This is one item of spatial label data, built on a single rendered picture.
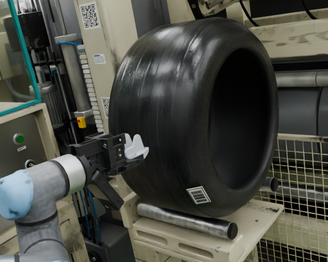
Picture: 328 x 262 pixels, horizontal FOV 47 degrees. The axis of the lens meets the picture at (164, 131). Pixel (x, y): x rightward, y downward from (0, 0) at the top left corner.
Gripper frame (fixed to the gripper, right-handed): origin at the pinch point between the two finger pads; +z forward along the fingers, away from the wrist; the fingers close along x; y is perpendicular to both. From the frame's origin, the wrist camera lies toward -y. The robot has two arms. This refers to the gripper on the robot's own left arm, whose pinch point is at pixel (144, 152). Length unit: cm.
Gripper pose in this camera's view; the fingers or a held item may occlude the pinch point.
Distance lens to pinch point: 90.5
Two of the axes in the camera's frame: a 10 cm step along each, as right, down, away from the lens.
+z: 6.2, -2.4, 7.4
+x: -7.7, -0.5, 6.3
